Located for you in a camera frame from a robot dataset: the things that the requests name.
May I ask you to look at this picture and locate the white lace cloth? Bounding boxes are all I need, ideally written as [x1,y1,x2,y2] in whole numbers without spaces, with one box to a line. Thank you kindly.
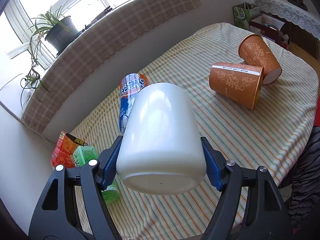
[254,0,320,40]

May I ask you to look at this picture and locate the potted spider plant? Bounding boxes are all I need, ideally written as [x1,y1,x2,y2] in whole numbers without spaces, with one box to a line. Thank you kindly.
[20,5,81,90]

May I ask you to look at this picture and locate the green plastic bottle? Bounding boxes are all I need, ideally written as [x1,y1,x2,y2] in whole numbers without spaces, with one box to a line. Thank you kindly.
[72,146,120,205]

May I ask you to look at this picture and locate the blue-label crushed plastic bottle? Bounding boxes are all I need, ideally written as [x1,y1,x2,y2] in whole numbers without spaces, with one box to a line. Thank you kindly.
[119,73,150,134]

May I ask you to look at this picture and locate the orange patterned paper cup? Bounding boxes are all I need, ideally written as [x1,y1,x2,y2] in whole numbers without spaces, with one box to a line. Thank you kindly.
[209,62,264,110]

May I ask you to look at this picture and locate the black object on windowsill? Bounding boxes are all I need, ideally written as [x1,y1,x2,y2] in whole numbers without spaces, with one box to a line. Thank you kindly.
[82,5,113,32]

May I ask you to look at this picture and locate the brown plaid windowsill cloth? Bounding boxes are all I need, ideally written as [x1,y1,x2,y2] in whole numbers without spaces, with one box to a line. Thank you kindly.
[21,0,202,133]

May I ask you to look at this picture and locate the white plastic cup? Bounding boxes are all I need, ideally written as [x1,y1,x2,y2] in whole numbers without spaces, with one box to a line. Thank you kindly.
[116,83,206,195]

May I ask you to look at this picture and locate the green paper bag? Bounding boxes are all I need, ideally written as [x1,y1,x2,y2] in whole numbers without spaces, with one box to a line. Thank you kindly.
[232,2,260,30]

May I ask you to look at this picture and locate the striped yellow tablecloth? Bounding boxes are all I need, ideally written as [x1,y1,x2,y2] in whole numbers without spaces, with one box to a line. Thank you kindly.
[68,22,320,240]

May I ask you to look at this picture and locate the red-orange snack container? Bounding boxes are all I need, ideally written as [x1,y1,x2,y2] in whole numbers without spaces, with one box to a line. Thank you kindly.
[50,131,88,168]

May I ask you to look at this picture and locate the white window frame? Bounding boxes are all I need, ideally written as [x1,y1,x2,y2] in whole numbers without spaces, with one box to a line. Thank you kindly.
[3,0,190,68]

